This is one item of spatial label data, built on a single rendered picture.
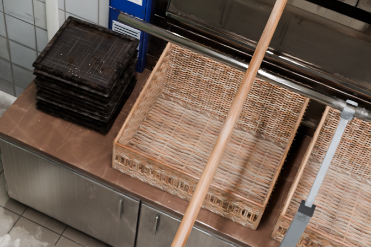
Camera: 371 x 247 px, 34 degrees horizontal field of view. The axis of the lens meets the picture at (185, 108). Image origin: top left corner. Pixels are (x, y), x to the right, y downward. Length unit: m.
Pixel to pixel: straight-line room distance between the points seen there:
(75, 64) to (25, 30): 0.63
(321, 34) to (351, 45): 0.11
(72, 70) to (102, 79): 0.11
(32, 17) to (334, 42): 1.27
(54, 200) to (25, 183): 0.14
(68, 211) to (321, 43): 1.18
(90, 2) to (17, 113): 0.51
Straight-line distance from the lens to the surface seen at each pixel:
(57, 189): 2.44
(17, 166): 2.46
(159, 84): 2.34
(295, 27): 2.12
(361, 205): 2.31
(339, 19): 2.03
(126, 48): 2.24
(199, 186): 1.53
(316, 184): 1.78
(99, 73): 2.15
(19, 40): 2.85
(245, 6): 2.14
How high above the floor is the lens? 2.40
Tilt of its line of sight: 50 degrees down
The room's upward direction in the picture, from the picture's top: 11 degrees clockwise
